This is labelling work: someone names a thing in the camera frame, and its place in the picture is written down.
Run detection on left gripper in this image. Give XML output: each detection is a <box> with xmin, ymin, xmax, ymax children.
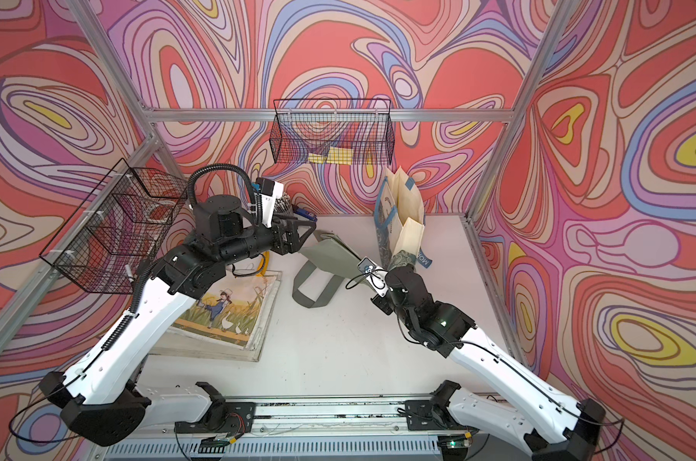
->
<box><xmin>215</xmin><ymin>212</ymin><xmax>317</xmax><ymax>271</ymax></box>

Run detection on olive green fabric bag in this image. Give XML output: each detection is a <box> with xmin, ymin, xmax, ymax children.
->
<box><xmin>292</xmin><ymin>230</ymin><xmax>369</xmax><ymax>308</ymax></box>

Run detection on beige bag blue handles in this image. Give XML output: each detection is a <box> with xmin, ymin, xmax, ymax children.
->
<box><xmin>373</xmin><ymin>167</ymin><xmax>433</xmax><ymax>270</ymax></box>

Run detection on white bag yellow handles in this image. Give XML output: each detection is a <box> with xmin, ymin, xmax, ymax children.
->
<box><xmin>169</xmin><ymin>252</ymin><xmax>281</xmax><ymax>351</ymax></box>

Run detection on cream canvas tote bag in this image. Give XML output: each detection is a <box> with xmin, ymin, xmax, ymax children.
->
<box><xmin>148</xmin><ymin>270</ymin><xmax>283</xmax><ymax>364</ymax></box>

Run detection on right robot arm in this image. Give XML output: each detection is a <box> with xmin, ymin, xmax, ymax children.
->
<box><xmin>361</xmin><ymin>266</ymin><xmax>605</xmax><ymax>460</ymax></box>

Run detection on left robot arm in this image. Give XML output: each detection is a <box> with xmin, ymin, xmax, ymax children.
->
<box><xmin>40</xmin><ymin>163</ymin><xmax>317</xmax><ymax>447</ymax></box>

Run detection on blue stapler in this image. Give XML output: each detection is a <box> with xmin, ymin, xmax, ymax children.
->
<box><xmin>293</xmin><ymin>207</ymin><xmax>317</xmax><ymax>222</ymax></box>

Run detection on yellow sticky notes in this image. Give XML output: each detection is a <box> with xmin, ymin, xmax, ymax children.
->
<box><xmin>307</xmin><ymin>147</ymin><xmax>354</xmax><ymax>165</ymax></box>

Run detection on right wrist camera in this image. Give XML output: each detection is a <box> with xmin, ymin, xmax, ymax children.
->
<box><xmin>358</xmin><ymin>257</ymin><xmax>388</xmax><ymax>297</ymax></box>

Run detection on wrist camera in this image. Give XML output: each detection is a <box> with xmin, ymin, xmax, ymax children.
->
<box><xmin>358</xmin><ymin>257</ymin><xmax>388</xmax><ymax>297</ymax></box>
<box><xmin>256</xmin><ymin>178</ymin><xmax>285</xmax><ymax>228</ymax></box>

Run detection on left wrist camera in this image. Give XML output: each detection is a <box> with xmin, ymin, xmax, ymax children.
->
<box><xmin>256</xmin><ymin>178</ymin><xmax>285</xmax><ymax>228</ymax></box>

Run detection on black wire basket back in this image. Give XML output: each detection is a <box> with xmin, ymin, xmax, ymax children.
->
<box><xmin>269</xmin><ymin>97</ymin><xmax>395</xmax><ymax>166</ymax></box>

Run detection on black wire basket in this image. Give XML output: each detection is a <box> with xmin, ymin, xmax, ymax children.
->
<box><xmin>40</xmin><ymin>159</ymin><xmax>186</xmax><ymax>294</ymax></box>
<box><xmin>269</xmin><ymin>97</ymin><xmax>395</xmax><ymax>166</ymax></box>

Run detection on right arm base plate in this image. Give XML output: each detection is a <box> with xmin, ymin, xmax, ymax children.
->
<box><xmin>397</xmin><ymin>400</ymin><xmax>479</xmax><ymax>434</ymax></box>

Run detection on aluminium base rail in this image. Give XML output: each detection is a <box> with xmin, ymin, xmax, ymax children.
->
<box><xmin>86</xmin><ymin>392</ymin><xmax>534</xmax><ymax>460</ymax></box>

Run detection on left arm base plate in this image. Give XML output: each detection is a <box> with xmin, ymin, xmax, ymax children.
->
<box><xmin>174</xmin><ymin>401</ymin><xmax>256</xmax><ymax>435</ymax></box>

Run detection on black wire basket left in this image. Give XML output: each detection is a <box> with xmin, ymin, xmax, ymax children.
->
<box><xmin>40</xmin><ymin>159</ymin><xmax>186</xmax><ymax>294</ymax></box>

